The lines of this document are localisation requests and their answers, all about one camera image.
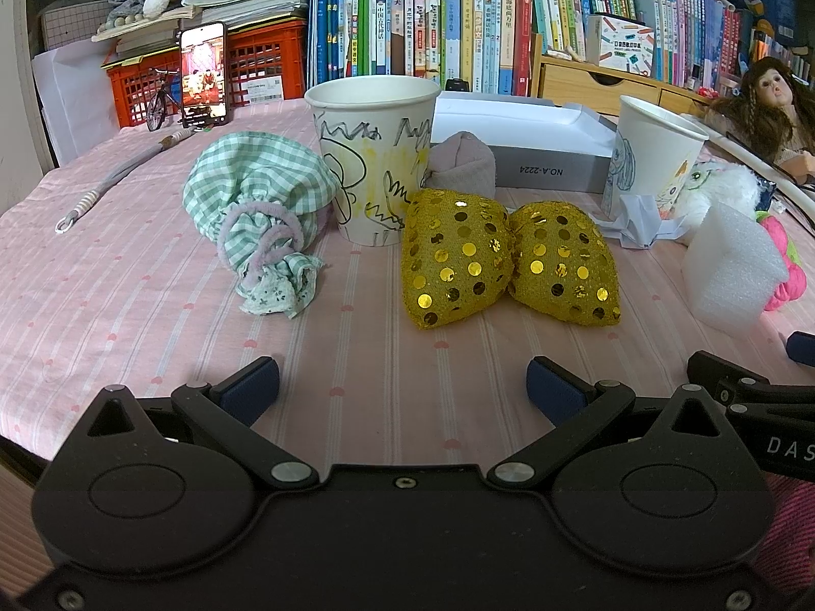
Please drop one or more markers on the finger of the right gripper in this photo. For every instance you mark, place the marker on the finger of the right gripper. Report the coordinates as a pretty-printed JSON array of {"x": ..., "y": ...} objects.
[
  {"x": 713, "y": 376},
  {"x": 800, "y": 348}
]

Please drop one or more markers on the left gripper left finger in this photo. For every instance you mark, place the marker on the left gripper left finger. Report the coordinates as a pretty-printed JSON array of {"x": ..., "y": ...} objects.
[{"x": 222, "y": 415}]

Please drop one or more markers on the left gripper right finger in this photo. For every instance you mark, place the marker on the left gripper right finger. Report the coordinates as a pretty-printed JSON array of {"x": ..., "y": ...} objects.
[{"x": 582, "y": 415}]

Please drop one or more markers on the pink green scrunchie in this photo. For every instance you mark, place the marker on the pink green scrunchie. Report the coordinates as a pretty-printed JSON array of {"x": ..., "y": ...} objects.
[{"x": 796, "y": 282}]

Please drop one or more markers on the white foam block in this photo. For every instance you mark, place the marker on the white foam block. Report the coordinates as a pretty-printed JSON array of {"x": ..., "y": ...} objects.
[{"x": 730, "y": 270}]

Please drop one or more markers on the white paper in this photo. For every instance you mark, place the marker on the white paper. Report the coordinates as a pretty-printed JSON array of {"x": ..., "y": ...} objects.
[{"x": 638, "y": 224}]

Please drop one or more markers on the white plush cat toy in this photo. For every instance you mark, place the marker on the white plush cat toy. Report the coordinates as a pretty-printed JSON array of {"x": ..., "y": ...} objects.
[{"x": 711, "y": 182}]

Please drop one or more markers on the gold sequin pillow bow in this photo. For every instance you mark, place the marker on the gold sequin pillow bow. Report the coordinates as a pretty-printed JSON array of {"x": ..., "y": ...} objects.
[{"x": 461, "y": 252}]

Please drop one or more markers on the green checked drawstring pouch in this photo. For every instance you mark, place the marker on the green checked drawstring pouch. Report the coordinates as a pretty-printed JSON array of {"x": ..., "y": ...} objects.
[{"x": 263, "y": 199}]

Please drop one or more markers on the grey knitted soft hat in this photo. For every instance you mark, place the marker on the grey knitted soft hat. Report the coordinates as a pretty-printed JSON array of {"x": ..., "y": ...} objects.
[{"x": 462, "y": 163}]

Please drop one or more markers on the pink striped tablecloth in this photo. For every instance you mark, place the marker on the pink striped tablecloth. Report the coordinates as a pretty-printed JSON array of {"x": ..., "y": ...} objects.
[{"x": 133, "y": 294}]

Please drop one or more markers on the white paper cup with drawing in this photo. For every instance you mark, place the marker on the white paper cup with drawing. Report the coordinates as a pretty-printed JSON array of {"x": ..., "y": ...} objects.
[{"x": 653, "y": 153}]

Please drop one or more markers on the long-haired doll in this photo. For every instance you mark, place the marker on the long-haired doll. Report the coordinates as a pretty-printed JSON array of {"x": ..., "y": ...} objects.
[{"x": 772, "y": 115}]

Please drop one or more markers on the white grey cardboard box tray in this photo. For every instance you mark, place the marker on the white grey cardboard box tray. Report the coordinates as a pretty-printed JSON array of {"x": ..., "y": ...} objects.
[{"x": 537, "y": 145}]

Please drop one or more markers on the miniature bicycle model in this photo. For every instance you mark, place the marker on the miniature bicycle model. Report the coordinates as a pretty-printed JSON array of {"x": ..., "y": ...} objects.
[{"x": 167, "y": 96}]

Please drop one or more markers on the wooden drawer organizer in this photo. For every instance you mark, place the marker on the wooden drawer organizer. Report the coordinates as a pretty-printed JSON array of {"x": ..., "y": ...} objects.
[{"x": 600, "y": 89}]

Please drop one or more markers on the scribbled white paper cup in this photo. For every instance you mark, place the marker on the scribbled white paper cup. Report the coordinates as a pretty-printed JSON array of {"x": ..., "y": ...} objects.
[{"x": 374, "y": 134}]

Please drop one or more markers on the small black box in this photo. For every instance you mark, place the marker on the small black box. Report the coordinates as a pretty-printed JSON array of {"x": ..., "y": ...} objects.
[{"x": 457, "y": 85}]

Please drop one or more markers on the red plastic crate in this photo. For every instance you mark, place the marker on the red plastic crate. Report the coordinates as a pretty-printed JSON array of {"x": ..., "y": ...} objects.
[{"x": 257, "y": 53}]

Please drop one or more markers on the white patterned label box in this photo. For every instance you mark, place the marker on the white patterned label box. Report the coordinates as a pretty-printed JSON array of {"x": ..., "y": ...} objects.
[{"x": 617, "y": 44}]

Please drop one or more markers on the smartphone on stand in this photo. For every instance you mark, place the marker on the smartphone on stand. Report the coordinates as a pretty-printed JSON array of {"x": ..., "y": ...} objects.
[{"x": 204, "y": 99}]

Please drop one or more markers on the row of upright books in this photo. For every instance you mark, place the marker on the row of upright books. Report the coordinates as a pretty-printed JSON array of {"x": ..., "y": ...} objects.
[{"x": 700, "y": 45}]

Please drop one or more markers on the stack of books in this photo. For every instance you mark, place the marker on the stack of books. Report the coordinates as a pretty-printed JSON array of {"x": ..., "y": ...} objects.
[{"x": 135, "y": 33}]

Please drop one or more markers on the white pipe frame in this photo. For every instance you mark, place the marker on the white pipe frame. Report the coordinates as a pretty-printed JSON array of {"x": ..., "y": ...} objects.
[{"x": 798, "y": 199}]

